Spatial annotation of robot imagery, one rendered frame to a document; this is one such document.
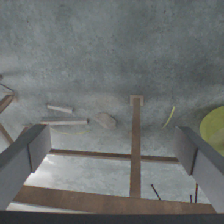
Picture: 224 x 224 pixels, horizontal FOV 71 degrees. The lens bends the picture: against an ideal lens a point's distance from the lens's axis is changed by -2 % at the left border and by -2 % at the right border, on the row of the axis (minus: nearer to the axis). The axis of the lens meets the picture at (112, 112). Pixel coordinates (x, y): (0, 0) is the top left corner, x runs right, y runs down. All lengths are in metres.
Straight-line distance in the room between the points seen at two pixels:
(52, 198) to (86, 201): 0.16
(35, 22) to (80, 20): 0.28
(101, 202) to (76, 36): 0.90
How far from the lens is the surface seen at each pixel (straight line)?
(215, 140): 1.37
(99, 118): 1.37
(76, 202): 0.79
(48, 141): 0.16
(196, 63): 1.15
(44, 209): 0.82
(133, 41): 1.04
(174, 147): 0.17
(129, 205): 0.76
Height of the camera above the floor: 0.99
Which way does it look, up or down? 48 degrees down
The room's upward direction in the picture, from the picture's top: 169 degrees counter-clockwise
